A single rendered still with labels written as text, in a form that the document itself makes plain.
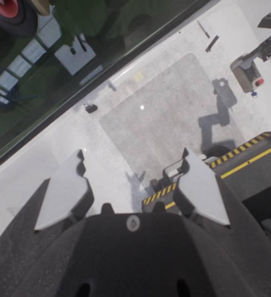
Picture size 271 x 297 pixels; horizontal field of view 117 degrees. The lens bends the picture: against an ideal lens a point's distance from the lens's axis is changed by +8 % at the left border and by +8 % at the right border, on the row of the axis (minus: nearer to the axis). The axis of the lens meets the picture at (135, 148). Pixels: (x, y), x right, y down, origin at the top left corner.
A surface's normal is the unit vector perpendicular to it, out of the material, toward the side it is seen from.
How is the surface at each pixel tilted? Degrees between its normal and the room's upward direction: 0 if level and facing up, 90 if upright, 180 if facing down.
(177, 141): 0
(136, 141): 0
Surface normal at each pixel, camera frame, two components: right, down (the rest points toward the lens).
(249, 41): 0.19, -0.07
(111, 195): -0.12, 0.14
